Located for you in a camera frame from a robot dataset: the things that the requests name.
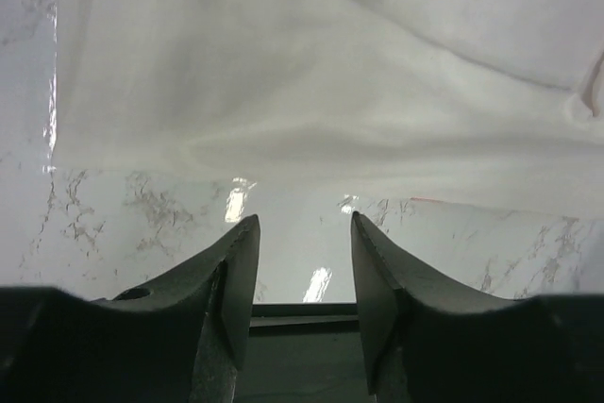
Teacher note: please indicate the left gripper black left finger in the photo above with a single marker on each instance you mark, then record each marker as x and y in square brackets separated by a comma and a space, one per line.
[179, 337]

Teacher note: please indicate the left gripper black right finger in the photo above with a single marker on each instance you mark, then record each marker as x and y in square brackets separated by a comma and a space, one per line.
[426, 337]

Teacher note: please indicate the white coca-cola t-shirt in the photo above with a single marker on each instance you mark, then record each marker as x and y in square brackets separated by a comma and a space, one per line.
[493, 103]

